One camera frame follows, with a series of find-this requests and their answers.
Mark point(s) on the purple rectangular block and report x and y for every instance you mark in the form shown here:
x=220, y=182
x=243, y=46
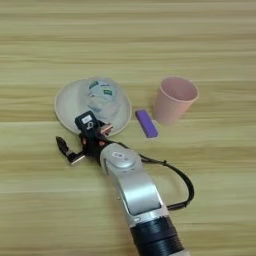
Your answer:
x=146, y=123

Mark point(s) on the clear plastic cup with label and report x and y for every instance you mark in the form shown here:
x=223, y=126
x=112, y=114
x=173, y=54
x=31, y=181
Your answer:
x=103, y=96

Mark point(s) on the pink cup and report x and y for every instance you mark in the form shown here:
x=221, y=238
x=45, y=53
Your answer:
x=173, y=100

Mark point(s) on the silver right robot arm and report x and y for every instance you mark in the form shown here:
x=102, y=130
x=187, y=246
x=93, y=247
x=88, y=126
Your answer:
x=140, y=186

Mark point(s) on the beige round plate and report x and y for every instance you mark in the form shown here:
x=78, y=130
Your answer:
x=68, y=106

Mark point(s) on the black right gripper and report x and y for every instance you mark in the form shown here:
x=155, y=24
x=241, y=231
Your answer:
x=91, y=145

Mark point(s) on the black box with white label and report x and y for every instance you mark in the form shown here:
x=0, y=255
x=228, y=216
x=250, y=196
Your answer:
x=86, y=120

